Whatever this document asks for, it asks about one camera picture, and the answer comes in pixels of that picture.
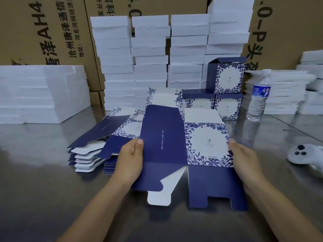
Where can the person's right hand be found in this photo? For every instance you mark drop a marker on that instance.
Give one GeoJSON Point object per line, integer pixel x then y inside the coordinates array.
{"type": "Point", "coordinates": [248, 168]}

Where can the person's left hand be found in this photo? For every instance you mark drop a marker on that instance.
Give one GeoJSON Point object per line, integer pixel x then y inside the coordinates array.
{"type": "Point", "coordinates": [127, 163]}

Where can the person's right thumb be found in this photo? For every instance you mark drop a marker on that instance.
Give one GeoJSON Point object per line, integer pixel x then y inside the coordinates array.
{"type": "Point", "coordinates": [234, 149]}

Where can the person's left thumb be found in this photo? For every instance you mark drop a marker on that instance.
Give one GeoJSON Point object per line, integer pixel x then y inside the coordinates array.
{"type": "Point", "coordinates": [136, 147]}

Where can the blue floral carton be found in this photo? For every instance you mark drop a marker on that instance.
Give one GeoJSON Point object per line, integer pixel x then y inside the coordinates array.
{"type": "Point", "coordinates": [164, 148]}

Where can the person's right forearm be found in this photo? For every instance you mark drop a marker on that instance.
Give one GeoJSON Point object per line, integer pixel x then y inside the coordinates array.
{"type": "Point", "coordinates": [280, 216]}

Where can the person's left forearm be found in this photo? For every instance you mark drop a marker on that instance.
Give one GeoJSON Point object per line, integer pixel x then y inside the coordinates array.
{"type": "Point", "coordinates": [96, 211]}

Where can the stack of flat blue cartons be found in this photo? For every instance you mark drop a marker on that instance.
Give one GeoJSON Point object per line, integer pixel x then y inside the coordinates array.
{"type": "Point", "coordinates": [101, 138]}

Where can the assembled blue floral box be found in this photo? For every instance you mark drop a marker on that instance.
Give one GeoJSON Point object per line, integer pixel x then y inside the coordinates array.
{"type": "Point", "coordinates": [228, 107]}
{"type": "Point", "coordinates": [201, 100]}
{"type": "Point", "coordinates": [228, 75]}

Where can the clear plastic water bottle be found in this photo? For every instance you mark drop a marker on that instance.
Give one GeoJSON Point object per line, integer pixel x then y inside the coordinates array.
{"type": "Point", "coordinates": [258, 98]}

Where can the small brown cardboard box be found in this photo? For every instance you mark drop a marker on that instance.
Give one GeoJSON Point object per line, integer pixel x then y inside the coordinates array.
{"type": "Point", "coordinates": [96, 98]}

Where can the white game controller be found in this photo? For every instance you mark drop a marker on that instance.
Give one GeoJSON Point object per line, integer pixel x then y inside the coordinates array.
{"type": "Point", "coordinates": [306, 154]}

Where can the stack of white foam blocks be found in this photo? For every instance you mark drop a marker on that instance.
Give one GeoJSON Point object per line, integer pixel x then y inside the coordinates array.
{"type": "Point", "coordinates": [43, 94]}
{"type": "Point", "coordinates": [287, 93]}
{"type": "Point", "coordinates": [151, 62]}

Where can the large brown cardboard box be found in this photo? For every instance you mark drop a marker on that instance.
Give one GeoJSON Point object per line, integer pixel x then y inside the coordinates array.
{"type": "Point", "coordinates": [285, 27]}
{"type": "Point", "coordinates": [43, 30]}
{"type": "Point", "coordinates": [151, 6]}

